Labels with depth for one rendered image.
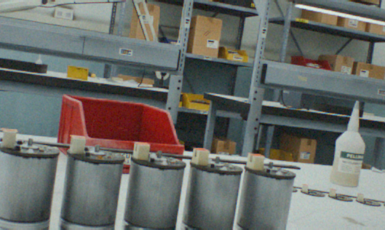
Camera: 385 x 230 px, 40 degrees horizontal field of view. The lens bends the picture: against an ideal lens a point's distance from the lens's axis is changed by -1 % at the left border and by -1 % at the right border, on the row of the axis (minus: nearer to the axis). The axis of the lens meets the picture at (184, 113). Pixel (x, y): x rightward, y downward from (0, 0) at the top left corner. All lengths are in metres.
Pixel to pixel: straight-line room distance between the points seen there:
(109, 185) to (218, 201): 0.05
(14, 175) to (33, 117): 4.43
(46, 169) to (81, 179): 0.01
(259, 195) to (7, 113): 4.42
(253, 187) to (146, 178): 0.05
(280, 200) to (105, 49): 2.29
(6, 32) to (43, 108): 2.21
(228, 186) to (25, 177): 0.09
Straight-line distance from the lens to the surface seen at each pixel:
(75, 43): 2.50
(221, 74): 4.94
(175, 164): 0.24
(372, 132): 3.21
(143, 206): 0.23
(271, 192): 0.25
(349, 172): 0.65
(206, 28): 4.45
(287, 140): 5.06
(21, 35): 2.49
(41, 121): 4.65
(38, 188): 0.22
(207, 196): 0.24
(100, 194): 0.23
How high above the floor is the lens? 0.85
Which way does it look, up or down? 4 degrees down
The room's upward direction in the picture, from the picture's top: 8 degrees clockwise
